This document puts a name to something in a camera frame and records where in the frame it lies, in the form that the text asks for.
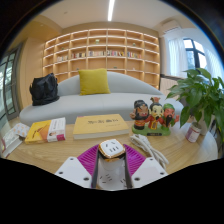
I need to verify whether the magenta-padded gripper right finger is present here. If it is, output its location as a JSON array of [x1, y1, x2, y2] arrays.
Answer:
[[123, 143, 169, 190]]

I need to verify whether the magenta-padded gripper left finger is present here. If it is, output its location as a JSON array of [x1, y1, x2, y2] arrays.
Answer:
[[54, 143, 101, 190]]

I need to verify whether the white gold-trimmed cube charger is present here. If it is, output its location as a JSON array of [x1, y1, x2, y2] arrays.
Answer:
[[97, 138, 127, 163]]

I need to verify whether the yellow and white book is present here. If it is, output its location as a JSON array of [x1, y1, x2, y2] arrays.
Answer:
[[24, 116, 67, 145]]

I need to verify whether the flat yellow book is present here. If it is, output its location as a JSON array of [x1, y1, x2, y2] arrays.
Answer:
[[72, 113, 130, 141]]

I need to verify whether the three-warrior painted figurine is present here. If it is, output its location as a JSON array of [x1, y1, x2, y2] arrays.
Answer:
[[129, 96, 180, 137]]

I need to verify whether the small white red-labelled cup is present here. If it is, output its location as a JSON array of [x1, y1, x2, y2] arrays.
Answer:
[[185, 121, 203, 144]]

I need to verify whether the small white crumpled cloth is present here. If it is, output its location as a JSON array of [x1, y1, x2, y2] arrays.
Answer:
[[13, 122, 31, 138]]

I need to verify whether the curved grey sofa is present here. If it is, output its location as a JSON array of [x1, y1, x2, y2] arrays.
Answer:
[[18, 71, 184, 127]]

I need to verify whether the black backpack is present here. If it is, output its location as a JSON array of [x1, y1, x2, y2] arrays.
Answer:
[[29, 72, 60, 107]]

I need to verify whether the potted green leafy plant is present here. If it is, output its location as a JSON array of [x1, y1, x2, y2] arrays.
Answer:
[[166, 67, 224, 141]]

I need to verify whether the yellow square cushion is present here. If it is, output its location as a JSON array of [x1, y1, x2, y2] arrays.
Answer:
[[78, 68, 112, 96]]

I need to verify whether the grey-framed glass door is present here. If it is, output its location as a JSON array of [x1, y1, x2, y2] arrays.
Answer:
[[0, 43, 24, 121]]

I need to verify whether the white sheer curtain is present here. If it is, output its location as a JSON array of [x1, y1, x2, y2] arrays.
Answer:
[[166, 33, 188, 79], [203, 46, 224, 81]]

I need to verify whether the dark-framed window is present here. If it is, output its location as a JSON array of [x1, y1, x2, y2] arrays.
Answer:
[[182, 38, 208, 71]]

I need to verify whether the long ceiling light strip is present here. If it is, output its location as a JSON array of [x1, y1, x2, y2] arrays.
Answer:
[[107, 0, 116, 22]]

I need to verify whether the wooden wall shelf unit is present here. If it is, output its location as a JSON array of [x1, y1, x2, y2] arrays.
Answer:
[[42, 28, 162, 90]]

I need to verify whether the white wall air conditioner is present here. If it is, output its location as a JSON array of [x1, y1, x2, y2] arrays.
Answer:
[[161, 19, 183, 34]]

